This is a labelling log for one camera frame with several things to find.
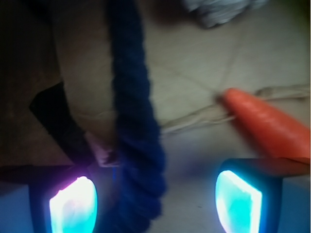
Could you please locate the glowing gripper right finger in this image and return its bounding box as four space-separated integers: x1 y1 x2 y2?
215 158 311 233

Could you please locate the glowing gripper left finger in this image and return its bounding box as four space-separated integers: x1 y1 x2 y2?
28 166 115 233

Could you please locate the dark blue twisted rope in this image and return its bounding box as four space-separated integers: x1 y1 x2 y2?
105 0 168 233

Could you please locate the orange toy carrot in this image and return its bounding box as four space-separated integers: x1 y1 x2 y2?
223 88 311 162

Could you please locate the brown paper bag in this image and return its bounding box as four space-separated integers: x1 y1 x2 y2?
0 0 310 233

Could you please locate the crumpled white paper ball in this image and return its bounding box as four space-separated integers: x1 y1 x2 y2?
182 0 268 29

